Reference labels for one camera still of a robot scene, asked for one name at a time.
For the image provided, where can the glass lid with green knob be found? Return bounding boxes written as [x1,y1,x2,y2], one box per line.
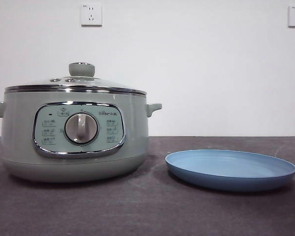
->
[3,62,148,96]

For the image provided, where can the blue round plate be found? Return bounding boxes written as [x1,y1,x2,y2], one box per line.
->
[165,149,295,192]

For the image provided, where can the pale green electric steamer pot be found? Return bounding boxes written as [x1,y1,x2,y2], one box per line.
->
[0,91,163,183]

